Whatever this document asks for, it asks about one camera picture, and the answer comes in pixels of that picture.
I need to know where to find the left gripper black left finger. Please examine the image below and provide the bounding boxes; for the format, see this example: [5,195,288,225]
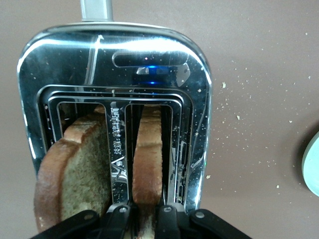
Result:
[29,204,133,239]

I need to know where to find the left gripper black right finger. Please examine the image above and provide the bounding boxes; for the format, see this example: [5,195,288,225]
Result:
[156,204,252,239]

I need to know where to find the toasted bread slice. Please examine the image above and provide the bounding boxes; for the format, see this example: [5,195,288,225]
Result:
[132,104,166,239]
[34,104,112,234]

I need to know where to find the mint green round plate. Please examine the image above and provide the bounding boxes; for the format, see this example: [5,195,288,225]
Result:
[300,130,319,202]

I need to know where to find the beige chrome toaster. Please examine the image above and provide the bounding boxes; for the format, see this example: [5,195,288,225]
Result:
[16,0,213,217]

